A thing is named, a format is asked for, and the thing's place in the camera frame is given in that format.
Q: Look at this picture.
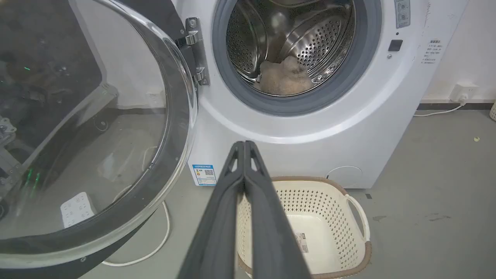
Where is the white front-load washing machine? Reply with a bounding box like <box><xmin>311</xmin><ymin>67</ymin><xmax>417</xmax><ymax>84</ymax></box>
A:
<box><xmin>170</xmin><ymin>0</ymin><xmax>470</xmax><ymax>189</ymax></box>

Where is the silver metal door hinge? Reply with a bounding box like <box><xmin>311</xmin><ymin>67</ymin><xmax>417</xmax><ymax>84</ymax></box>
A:
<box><xmin>184</xmin><ymin>17</ymin><xmax>210</xmax><ymax>86</ymax></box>

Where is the cream perforated laundry basket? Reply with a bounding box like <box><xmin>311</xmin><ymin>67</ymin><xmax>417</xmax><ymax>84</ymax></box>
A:
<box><xmin>236</xmin><ymin>176</ymin><xmax>372</xmax><ymax>279</ymax></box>

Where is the blue energy label sticker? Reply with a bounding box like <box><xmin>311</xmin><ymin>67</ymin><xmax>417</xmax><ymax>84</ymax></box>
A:
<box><xmin>192</xmin><ymin>164</ymin><xmax>217</xmax><ymax>186</ymax></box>

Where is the white appliance cord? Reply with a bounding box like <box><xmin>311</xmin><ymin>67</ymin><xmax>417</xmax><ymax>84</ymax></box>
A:
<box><xmin>413</xmin><ymin>102</ymin><xmax>466</xmax><ymax>117</ymax></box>

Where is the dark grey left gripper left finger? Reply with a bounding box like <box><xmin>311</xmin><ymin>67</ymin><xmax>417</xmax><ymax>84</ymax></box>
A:
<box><xmin>177</xmin><ymin>141</ymin><xmax>245</xmax><ymax>279</ymax></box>

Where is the white wall plug adapter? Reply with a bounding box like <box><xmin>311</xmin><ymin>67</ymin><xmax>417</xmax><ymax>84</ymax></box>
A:
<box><xmin>449</xmin><ymin>82</ymin><xmax>479</xmax><ymax>103</ymax></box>

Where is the glass washer door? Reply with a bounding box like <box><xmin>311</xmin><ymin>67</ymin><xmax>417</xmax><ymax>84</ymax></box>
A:
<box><xmin>0</xmin><ymin>0</ymin><xmax>199</xmax><ymax>279</ymax></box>

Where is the white power strip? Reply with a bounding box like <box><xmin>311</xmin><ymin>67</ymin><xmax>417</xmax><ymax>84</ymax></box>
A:
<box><xmin>60</xmin><ymin>192</ymin><xmax>96</xmax><ymax>228</ymax></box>

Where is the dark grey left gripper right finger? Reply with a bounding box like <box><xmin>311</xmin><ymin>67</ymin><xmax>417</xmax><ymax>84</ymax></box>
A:
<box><xmin>244</xmin><ymin>140</ymin><xmax>312</xmax><ymax>279</ymax></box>

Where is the white power cable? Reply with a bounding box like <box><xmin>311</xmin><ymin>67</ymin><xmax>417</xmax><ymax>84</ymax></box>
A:
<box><xmin>102</xmin><ymin>201</ymin><xmax>171</xmax><ymax>267</ymax></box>

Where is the beige towel in drum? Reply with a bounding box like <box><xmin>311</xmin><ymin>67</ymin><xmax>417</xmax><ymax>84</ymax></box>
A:
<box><xmin>259</xmin><ymin>56</ymin><xmax>313</xmax><ymax>96</ymax></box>

